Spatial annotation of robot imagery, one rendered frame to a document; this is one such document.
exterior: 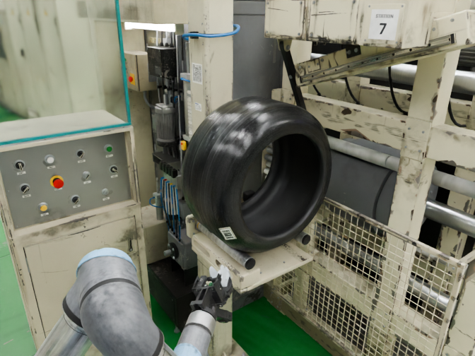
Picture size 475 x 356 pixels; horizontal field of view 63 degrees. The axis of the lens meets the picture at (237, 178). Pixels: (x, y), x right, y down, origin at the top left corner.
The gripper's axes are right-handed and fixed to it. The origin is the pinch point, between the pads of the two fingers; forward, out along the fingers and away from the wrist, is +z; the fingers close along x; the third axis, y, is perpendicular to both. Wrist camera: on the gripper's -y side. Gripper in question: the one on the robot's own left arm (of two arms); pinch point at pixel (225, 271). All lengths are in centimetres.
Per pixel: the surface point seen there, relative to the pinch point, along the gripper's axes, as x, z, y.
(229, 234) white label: 0.1, 12.8, 4.6
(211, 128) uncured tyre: -1.6, 29.2, 36.4
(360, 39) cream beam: -53, 43, 46
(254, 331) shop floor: 39, 63, -101
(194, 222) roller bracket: 26.0, 36.5, -3.0
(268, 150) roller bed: -1, 84, 1
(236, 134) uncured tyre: -11.6, 22.8, 34.4
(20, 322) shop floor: 169, 37, -50
